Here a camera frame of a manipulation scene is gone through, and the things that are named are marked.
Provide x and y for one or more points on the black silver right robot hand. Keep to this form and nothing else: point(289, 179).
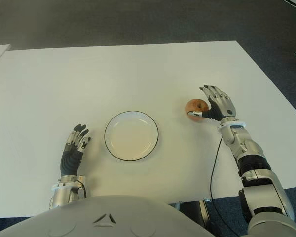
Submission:
point(224, 105)

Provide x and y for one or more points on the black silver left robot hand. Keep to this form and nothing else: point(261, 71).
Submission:
point(70, 163)

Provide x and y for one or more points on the red yellow apple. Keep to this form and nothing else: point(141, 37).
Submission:
point(193, 105)

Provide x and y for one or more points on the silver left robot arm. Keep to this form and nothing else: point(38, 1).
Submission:
point(61, 192)

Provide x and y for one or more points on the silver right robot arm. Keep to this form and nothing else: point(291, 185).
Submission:
point(259, 177)

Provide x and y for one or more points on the white plate with black rim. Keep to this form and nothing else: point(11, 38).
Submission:
point(132, 137)

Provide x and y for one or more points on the grey robot torso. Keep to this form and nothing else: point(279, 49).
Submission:
point(101, 219)

